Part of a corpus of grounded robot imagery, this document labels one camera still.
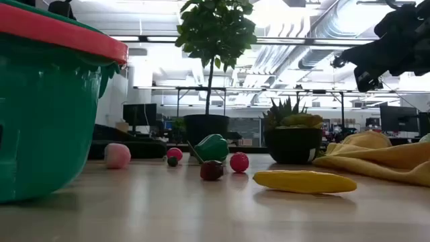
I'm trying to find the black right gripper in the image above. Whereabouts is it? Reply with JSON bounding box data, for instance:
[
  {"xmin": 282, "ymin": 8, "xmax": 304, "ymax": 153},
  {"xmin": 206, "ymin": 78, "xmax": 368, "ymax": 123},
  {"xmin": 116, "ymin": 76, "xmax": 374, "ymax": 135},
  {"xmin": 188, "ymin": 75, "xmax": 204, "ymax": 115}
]
[{"xmin": 339, "ymin": 0, "xmax": 430, "ymax": 93}]

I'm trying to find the yellow banana toy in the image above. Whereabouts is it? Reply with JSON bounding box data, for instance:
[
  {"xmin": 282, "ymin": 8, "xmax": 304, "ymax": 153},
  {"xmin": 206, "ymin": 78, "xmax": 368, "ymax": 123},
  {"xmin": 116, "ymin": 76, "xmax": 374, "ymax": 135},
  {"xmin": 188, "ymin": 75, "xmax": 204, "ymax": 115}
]
[{"xmin": 252, "ymin": 169, "xmax": 358, "ymax": 194}]

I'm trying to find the red strawberry toy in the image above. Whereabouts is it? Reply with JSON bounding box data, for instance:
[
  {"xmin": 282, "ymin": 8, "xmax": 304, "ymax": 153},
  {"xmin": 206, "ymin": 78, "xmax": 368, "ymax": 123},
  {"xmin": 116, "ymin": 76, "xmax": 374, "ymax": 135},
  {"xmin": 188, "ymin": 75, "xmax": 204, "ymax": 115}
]
[{"xmin": 229, "ymin": 151, "xmax": 250, "ymax": 173}]

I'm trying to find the green bell pepper toy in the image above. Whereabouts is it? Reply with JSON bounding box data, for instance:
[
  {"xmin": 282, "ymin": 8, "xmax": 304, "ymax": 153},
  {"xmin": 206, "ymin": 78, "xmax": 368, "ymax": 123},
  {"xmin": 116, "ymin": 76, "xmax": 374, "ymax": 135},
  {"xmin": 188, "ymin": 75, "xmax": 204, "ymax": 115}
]
[{"xmin": 193, "ymin": 133, "xmax": 230, "ymax": 163}]

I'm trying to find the dark red cherry toy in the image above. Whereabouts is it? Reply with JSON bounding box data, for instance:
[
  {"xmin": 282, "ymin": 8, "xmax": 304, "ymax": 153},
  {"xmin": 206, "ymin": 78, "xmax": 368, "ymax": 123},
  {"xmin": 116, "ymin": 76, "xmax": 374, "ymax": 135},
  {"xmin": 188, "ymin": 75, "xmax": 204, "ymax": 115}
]
[{"xmin": 186, "ymin": 140, "xmax": 225, "ymax": 182}]

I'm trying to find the pink peach toy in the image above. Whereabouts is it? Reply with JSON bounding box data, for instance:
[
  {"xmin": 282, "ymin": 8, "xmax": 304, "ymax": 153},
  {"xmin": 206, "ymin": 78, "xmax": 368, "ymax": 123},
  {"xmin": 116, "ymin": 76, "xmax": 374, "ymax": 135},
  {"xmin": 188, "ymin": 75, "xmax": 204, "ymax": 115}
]
[{"xmin": 103, "ymin": 143, "xmax": 132, "ymax": 169}]

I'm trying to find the black computer monitor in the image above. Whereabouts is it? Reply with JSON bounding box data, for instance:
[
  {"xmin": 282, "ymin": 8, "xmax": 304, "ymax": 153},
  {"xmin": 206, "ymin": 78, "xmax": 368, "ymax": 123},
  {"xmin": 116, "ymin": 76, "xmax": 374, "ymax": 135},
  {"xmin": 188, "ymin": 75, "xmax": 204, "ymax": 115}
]
[
  {"xmin": 418, "ymin": 112, "xmax": 430, "ymax": 138},
  {"xmin": 380, "ymin": 105, "xmax": 419, "ymax": 132},
  {"xmin": 122, "ymin": 103, "xmax": 158, "ymax": 134}
]

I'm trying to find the black overhead light bar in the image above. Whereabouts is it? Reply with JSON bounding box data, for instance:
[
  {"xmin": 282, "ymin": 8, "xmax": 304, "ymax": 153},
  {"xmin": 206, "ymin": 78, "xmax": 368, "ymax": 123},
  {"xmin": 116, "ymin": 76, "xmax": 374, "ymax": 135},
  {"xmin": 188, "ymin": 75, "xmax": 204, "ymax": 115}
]
[{"xmin": 110, "ymin": 35, "xmax": 380, "ymax": 48}]

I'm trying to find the green spiky succulent plant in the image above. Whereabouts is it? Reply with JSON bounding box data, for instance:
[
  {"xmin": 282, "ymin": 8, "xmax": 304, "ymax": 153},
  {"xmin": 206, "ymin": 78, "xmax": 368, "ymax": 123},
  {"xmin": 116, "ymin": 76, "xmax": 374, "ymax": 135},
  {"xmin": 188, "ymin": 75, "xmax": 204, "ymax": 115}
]
[{"xmin": 261, "ymin": 96, "xmax": 324, "ymax": 130}]

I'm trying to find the yellow cloth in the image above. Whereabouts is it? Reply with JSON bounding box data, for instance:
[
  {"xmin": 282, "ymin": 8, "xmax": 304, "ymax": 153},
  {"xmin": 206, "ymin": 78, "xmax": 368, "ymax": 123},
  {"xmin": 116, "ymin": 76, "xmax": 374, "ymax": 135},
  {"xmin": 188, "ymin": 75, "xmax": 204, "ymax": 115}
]
[{"xmin": 312, "ymin": 130, "xmax": 430, "ymax": 188}]

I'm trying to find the black bowl planter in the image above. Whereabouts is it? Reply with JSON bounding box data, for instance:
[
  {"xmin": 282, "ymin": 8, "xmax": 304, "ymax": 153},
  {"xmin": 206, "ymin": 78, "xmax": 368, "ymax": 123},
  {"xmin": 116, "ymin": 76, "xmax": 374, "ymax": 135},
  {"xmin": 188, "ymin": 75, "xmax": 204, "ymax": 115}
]
[{"xmin": 263, "ymin": 127, "xmax": 323, "ymax": 165}]

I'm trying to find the artificial green leafy tree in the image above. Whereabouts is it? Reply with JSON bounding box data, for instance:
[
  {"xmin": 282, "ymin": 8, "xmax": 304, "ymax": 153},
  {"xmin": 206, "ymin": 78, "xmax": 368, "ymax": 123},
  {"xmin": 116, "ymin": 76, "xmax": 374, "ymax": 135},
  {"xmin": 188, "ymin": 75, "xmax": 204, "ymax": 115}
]
[{"xmin": 174, "ymin": 0, "xmax": 258, "ymax": 117}]

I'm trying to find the black round tree pot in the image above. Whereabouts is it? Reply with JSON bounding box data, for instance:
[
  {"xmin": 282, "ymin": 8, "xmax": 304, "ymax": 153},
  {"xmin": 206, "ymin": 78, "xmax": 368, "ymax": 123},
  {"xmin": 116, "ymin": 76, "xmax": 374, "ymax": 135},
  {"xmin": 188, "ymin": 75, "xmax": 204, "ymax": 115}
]
[{"xmin": 183, "ymin": 114, "xmax": 231, "ymax": 157}]

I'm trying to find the small background green plant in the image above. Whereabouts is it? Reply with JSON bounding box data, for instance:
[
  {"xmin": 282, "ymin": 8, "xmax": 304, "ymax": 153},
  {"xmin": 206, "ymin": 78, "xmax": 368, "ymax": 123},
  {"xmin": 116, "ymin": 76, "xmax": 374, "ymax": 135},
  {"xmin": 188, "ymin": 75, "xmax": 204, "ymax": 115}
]
[{"xmin": 173, "ymin": 116, "xmax": 187, "ymax": 144}]

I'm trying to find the small red round toy fruit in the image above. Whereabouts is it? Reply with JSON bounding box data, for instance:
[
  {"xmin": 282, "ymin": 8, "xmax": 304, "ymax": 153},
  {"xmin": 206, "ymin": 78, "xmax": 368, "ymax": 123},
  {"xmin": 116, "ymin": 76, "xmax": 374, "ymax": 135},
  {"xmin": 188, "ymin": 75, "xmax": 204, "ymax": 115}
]
[{"xmin": 166, "ymin": 147, "xmax": 184, "ymax": 162}]

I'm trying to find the black cloth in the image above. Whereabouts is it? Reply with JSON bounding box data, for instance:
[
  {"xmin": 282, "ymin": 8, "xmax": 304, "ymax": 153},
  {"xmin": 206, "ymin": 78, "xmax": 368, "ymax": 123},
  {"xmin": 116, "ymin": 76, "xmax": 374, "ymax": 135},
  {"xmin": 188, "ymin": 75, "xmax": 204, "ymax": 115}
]
[{"xmin": 87, "ymin": 123, "xmax": 168, "ymax": 160}]

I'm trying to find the teal plastic slotted basket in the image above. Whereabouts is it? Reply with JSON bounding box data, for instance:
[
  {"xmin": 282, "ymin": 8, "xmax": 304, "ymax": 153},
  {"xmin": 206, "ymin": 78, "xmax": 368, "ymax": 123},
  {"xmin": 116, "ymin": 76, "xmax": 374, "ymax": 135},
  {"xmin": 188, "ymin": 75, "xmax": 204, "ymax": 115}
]
[{"xmin": 0, "ymin": 0, "xmax": 122, "ymax": 204}]

